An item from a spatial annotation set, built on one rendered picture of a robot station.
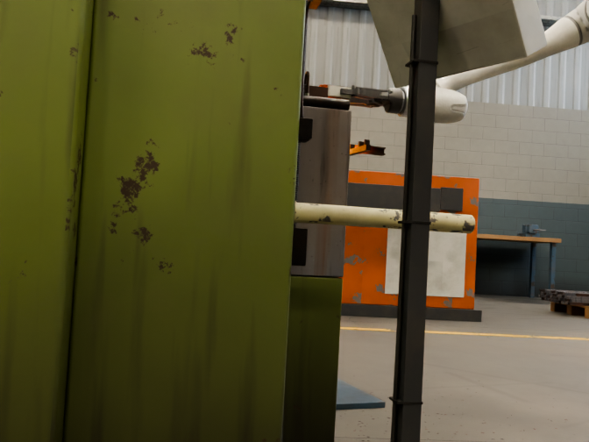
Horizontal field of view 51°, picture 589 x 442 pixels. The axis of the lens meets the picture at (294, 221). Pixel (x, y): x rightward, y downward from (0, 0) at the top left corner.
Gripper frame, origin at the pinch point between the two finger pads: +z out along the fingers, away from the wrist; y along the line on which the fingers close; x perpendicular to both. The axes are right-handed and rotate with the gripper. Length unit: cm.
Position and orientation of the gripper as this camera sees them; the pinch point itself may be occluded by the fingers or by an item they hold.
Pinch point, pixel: (334, 94)
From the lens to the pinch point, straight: 184.9
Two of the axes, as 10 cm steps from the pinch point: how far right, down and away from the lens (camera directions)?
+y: -2.1, 0.3, 9.8
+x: 0.5, -10.0, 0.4
